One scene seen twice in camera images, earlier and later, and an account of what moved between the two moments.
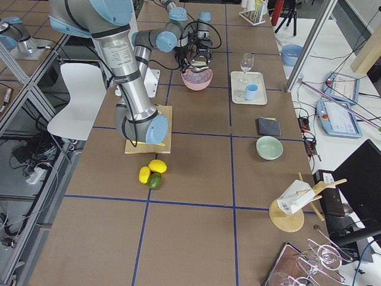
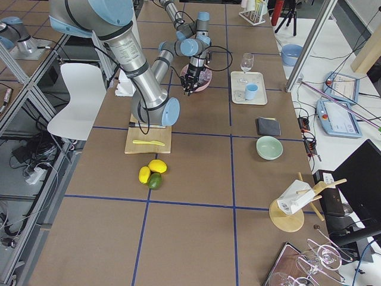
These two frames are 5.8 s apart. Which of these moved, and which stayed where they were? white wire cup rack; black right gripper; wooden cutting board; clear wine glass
Moved: black right gripper
Stayed: white wire cup rack; wooden cutting board; clear wine glass
